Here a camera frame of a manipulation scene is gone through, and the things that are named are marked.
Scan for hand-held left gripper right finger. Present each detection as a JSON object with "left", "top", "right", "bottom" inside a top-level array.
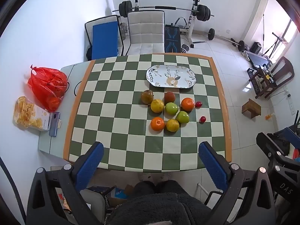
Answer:
[{"left": 198, "top": 141, "right": 277, "bottom": 225}]

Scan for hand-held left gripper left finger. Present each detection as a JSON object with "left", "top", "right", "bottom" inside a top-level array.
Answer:
[{"left": 26, "top": 142, "right": 105, "bottom": 225}]

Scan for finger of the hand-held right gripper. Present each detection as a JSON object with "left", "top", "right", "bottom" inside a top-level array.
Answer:
[
  {"left": 273, "top": 124, "right": 300, "bottom": 146},
  {"left": 256, "top": 132, "right": 287, "bottom": 171}
]

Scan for yellow-green citrus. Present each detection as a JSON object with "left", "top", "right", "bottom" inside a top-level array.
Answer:
[{"left": 166, "top": 118, "right": 180, "bottom": 132}]

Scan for green apple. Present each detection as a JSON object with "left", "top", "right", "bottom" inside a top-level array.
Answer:
[
  {"left": 165, "top": 102, "right": 179, "bottom": 115},
  {"left": 176, "top": 111, "right": 190, "bottom": 124}
]

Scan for orange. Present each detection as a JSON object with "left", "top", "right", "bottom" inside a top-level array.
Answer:
[
  {"left": 181, "top": 97, "right": 195, "bottom": 112},
  {"left": 150, "top": 117, "right": 166, "bottom": 131}
]

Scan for red-brown apple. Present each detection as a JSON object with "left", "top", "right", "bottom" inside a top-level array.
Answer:
[{"left": 164, "top": 91, "right": 176, "bottom": 104}]

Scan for yellow lemon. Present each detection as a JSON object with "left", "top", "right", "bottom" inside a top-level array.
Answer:
[{"left": 150, "top": 99, "right": 165, "bottom": 113}]

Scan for brown pear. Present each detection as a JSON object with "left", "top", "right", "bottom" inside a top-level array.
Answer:
[{"left": 141, "top": 89, "right": 154, "bottom": 104}]

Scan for floral patterned ceramic plate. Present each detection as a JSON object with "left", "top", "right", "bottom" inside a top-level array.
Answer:
[{"left": 146, "top": 65, "right": 197, "bottom": 89}]

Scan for pile of clothes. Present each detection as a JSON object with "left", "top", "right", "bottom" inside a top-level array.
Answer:
[{"left": 288, "top": 145, "right": 300, "bottom": 163}]

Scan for black box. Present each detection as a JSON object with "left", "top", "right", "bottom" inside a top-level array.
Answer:
[{"left": 87, "top": 186, "right": 113, "bottom": 196}]

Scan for white power strip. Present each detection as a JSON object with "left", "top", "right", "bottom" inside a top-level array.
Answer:
[{"left": 287, "top": 94, "right": 294, "bottom": 116}]

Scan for blue cardboard box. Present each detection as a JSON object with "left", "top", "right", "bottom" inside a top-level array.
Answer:
[{"left": 109, "top": 186, "right": 129, "bottom": 200}]

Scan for small wooden stool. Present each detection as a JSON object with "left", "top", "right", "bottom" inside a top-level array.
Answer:
[{"left": 242, "top": 98, "right": 262, "bottom": 119}]

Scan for blue smartphone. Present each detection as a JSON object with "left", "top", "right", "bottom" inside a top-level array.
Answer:
[{"left": 49, "top": 112, "right": 61, "bottom": 137}]

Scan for green white checkered tablecloth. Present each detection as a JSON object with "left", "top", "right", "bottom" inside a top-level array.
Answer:
[{"left": 63, "top": 53, "right": 232, "bottom": 172}]

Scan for dark wooden chair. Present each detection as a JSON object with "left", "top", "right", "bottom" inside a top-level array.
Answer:
[{"left": 249, "top": 56, "right": 295, "bottom": 99}]

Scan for person's dark fleece clothing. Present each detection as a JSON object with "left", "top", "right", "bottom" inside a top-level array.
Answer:
[{"left": 104, "top": 180, "right": 212, "bottom": 225}]

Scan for black plastic crate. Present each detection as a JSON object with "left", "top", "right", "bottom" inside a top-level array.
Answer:
[{"left": 247, "top": 67, "right": 263, "bottom": 92}]

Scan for black treadmill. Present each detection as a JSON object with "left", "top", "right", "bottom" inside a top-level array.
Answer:
[{"left": 244, "top": 50, "right": 272, "bottom": 67}]

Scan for clear bag of chips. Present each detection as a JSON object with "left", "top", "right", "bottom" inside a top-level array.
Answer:
[{"left": 13, "top": 96, "right": 51, "bottom": 132}]

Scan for black speaker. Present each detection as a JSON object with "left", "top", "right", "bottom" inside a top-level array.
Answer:
[{"left": 250, "top": 42, "right": 262, "bottom": 55}]

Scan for red plastic bag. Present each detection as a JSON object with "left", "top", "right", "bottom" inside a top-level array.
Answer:
[{"left": 27, "top": 65, "right": 69, "bottom": 112}]

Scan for black tripod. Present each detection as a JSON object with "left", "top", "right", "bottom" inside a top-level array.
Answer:
[{"left": 262, "top": 31, "right": 288, "bottom": 59}]

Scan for window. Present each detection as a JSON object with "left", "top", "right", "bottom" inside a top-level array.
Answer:
[{"left": 277, "top": 19, "right": 300, "bottom": 59}]

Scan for long barbell with small plates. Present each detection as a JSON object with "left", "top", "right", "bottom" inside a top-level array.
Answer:
[{"left": 208, "top": 28, "right": 250, "bottom": 53}]

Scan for folded chair with blue cushion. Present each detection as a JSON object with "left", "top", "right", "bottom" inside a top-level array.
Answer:
[{"left": 84, "top": 15, "right": 124, "bottom": 60}]

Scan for black blue sit-up bench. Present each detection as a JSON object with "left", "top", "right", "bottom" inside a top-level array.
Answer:
[{"left": 164, "top": 23, "right": 181, "bottom": 53}]

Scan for barbell weight bench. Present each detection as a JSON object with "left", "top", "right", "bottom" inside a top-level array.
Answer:
[{"left": 131, "top": 0, "right": 202, "bottom": 50}]

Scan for clear water jug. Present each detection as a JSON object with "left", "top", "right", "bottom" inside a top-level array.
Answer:
[{"left": 119, "top": 22, "right": 129, "bottom": 37}]

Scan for white padded chair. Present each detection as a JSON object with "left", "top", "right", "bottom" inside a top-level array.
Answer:
[{"left": 123, "top": 10, "right": 165, "bottom": 56}]

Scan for grey curved exercise bar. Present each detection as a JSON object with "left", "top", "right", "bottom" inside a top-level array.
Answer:
[{"left": 175, "top": 16, "right": 190, "bottom": 30}]

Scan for barbell with black plates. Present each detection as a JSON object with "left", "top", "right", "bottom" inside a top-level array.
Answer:
[{"left": 112, "top": 0, "right": 215, "bottom": 22}]

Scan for black metal chair frame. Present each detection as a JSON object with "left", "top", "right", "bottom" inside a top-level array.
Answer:
[{"left": 203, "top": 190, "right": 238, "bottom": 208}]

